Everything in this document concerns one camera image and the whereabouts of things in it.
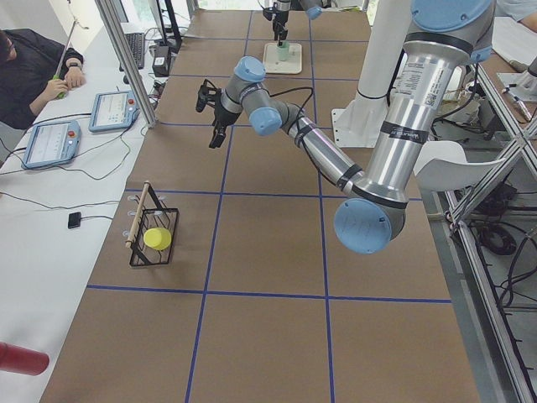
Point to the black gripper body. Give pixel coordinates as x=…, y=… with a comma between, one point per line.
x=279, y=18
x=221, y=115

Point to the pale green cup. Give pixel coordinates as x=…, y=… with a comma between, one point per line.
x=282, y=51

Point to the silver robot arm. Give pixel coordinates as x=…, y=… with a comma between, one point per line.
x=313, y=9
x=442, y=35

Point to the cream rabbit tray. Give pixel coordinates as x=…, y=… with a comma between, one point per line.
x=292, y=66

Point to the yellow cup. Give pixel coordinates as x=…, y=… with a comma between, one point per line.
x=157, y=238

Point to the black box with label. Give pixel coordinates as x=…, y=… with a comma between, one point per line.
x=161, y=61

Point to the far teach pendant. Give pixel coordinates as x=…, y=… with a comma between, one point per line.
x=113, y=111

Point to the teach pendant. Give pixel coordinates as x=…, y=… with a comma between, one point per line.
x=52, y=144
x=113, y=111

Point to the black keyboard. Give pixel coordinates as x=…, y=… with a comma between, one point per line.
x=136, y=43

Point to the small black puck device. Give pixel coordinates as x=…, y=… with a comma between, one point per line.
x=74, y=220

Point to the near teach pendant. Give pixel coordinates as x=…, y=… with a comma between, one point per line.
x=52, y=144

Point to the seated person in black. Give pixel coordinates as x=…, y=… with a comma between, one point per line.
x=34, y=71

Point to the white chair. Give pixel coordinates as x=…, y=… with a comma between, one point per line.
x=443, y=166

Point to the red bottle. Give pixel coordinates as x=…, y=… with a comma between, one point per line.
x=16, y=359

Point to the black wire cup rack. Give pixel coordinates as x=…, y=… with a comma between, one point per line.
x=151, y=212

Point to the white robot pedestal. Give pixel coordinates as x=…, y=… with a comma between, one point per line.
x=358, y=125

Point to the aluminium frame post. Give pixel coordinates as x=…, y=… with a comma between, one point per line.
x=120, y=45

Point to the aluminium frame shelving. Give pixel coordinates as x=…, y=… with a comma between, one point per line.
x=490, y=229

